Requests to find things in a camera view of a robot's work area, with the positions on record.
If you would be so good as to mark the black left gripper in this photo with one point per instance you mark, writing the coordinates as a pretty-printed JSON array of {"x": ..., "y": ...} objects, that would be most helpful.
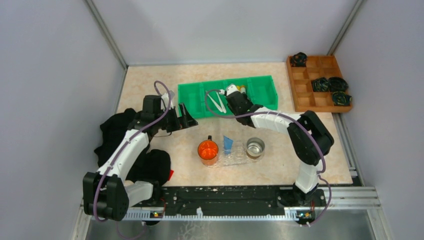
[{"x": 180, "y": 117}]

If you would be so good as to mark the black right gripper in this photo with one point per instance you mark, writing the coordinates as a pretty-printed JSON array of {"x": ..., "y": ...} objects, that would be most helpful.
[{"x": 232, "y": 97}]

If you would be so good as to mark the orange plastic mug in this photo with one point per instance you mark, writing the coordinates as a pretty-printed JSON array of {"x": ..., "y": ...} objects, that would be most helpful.
[{"x": 208, "y": 151}]

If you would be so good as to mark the blue toothpaste tube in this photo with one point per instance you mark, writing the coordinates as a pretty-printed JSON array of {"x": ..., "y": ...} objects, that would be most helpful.
[{"x": 227, "y": 145}]

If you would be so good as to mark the steel cup orange sleeve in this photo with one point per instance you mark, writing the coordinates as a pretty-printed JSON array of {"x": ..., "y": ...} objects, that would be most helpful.
[{"x": 255, "y": 148}]

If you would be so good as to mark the clear textured plastic tray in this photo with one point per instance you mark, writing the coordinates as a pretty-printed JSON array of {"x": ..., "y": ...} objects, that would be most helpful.
[{"x": 237, "y": 156}]

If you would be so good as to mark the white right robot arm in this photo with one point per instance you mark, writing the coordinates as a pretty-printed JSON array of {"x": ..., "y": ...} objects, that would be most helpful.
[{"x": 310, "y": 138}]

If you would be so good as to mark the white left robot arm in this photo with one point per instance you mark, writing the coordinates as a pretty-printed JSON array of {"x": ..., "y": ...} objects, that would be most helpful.
[{"x": 105, "y": 195}]

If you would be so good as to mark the brown wooden compartment tray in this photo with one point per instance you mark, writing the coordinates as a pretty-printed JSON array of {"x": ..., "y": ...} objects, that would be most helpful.
[{"x": 317, "y": 84}]

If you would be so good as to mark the red tag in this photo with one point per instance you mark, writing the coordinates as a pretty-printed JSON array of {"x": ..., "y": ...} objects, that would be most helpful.
[{"x": 170, "y": 174}]

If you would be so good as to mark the black cloth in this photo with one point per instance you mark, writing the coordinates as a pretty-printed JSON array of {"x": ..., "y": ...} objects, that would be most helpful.
[{"x": 151, "y": 164}]

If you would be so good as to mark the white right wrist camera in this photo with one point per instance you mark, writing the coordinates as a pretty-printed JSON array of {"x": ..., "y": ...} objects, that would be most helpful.
[{"x": 232, "y": 88}]

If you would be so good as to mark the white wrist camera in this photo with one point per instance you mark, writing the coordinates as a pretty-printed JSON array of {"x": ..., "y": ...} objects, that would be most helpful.
[
  {"x": 232, "y": 88},
  {"x": 167, "y": 100}
]

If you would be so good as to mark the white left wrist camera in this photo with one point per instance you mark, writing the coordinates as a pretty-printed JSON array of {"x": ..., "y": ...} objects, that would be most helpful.
[{"x": 167, "y": 100}]

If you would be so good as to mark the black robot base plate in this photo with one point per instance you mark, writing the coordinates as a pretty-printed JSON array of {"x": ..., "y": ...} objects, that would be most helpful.
[{"x": 233, "y": 201}]

